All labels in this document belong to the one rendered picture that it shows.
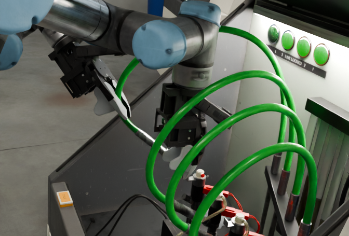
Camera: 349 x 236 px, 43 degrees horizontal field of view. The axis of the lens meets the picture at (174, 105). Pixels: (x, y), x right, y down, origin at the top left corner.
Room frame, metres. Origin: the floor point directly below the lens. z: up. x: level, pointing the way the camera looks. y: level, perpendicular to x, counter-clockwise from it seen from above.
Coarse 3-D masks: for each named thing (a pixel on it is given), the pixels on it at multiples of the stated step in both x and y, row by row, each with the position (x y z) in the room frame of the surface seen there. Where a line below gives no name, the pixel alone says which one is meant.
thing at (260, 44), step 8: (224, 32) 0.90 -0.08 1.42; (232, 32) 0.89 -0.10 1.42; (240, 32) 0.90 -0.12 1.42; (256, 40) 0.90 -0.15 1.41; (264, 48) 0.90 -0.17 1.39; (272, 56) 0.90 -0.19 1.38; (128, 64) 0.88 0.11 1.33; (136, 64) 0.88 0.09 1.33; (272, 64) 0.91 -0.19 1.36; (128, 72) 0.88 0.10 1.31; (280, 72) 0.90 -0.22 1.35; (120, 80) 0.88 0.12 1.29; (120, 88) 0.88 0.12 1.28; (120, 96) 0.88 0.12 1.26; (280, 96) 0.91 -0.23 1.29; (128, 120) 0.88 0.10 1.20; (280, 120) 0.91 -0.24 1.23; (136, 128) 0.88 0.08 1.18; (280, 128) 0.91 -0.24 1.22; (280, 136) 0.91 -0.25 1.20; (280, 152) 0.90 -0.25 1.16
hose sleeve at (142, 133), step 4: (136, 132) 0.88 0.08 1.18; (140, 132) 0.88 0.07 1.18; (144, 132) 0.89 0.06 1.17; (140, 136) 0.88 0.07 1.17; (144, 136) 0.88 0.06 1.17; (148, 136) 0.88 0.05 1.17; (144, 140) 0.88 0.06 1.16; (148, 140) 0.88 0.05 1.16; (152, 140) 0.88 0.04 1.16; (148, 144) 0.88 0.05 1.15; (152, 144) 0.88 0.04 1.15; (160, 148) 0.88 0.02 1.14; (164, 148) 0.89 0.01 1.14; (160, 152) 0.88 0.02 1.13
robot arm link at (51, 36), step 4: (44, 28) 0.91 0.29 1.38; (44, 32) 0.91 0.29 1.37; (48, 32) 0.91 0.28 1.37; (52, 32) 0.91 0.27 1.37; (56, 32) 0.90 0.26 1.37; (44, 36) 0.92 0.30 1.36; (48, 36) 0.91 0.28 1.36; (52, 36) 0.90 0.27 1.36; (56, 36) 0.90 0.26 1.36; (60, 36) 0.90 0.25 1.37; (64, 36) 0.90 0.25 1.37; (48, 40) 0.91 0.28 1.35; (52, 40) 0.90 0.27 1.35; (56, 40) 0.90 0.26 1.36; (60, 40) 0.90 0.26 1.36; (52, 44) 0.90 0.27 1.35; (56, 44) 0.91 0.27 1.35
